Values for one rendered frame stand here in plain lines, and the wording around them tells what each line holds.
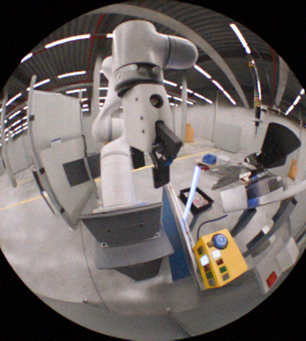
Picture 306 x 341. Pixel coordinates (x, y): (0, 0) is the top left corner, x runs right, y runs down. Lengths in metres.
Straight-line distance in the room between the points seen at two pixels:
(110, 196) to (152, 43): 0.36
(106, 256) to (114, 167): 0.34
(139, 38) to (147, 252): 0.55
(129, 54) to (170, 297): 1.49
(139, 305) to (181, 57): 1.54
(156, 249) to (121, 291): 1.02
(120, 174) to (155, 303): 1.30
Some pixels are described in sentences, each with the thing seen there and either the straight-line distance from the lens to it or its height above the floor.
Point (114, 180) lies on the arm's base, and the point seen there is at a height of 1.18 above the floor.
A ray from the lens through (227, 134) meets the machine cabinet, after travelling 8.01.
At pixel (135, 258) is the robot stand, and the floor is 0.93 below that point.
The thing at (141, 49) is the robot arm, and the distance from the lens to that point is 0.18.
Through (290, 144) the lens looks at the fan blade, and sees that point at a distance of 0.59.
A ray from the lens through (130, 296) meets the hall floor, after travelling 1.36.
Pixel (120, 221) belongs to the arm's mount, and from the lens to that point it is 0.31.
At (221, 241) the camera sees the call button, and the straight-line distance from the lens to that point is 0.33.
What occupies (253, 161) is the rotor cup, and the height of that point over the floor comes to 1.22.
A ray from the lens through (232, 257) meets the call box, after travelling 0.34.
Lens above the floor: 1.34
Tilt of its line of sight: 26 degrees down
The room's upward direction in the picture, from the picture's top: straight up
